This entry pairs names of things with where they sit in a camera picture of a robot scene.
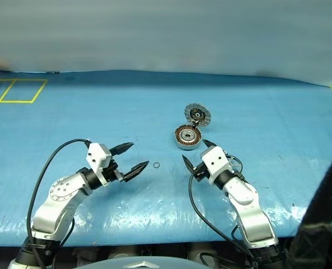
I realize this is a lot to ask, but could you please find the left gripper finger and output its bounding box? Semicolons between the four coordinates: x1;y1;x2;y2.
110;142;135;156
122;160;150;183

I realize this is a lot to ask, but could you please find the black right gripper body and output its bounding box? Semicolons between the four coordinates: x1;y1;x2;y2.
192;161;210;182

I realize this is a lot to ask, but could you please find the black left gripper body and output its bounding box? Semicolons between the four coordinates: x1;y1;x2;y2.
102;152;127;185

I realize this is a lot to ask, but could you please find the silver motor housing with windings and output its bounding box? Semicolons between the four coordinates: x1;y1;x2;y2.
173;125;203;151

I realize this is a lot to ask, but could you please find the round finned motor end cover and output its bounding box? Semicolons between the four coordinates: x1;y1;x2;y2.
184;103;213;127

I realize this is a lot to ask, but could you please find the blue table cover sheet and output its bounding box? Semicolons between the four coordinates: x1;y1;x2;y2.
0;69;332;247

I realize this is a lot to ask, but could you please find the grey rounded shape under table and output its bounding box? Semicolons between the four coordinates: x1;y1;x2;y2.
187;243;213;260
109;245;139;260

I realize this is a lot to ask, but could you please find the grey robot chest with emblem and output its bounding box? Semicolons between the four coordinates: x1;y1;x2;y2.
81;259;200;269

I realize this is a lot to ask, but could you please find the yellow tape square outline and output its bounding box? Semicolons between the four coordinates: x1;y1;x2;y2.
0;78;49;104

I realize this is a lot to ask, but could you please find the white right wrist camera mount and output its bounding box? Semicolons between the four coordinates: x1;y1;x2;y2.
200;145;236;185

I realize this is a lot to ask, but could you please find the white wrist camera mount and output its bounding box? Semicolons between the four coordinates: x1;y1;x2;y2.
200;145;236;185
86;142;113;187

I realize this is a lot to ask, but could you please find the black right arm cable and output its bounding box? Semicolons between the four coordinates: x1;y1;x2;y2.
188;172;256;261

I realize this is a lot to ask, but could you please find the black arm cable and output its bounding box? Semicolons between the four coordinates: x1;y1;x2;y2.
26;138;90;267
188;172;256;261

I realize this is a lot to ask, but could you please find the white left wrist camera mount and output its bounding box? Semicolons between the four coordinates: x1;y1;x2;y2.
86;142;113;187

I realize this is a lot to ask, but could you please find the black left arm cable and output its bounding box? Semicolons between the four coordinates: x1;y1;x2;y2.
26;138;90;267

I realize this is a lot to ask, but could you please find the black fabric strap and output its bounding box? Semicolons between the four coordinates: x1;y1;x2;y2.
288;138;332;269

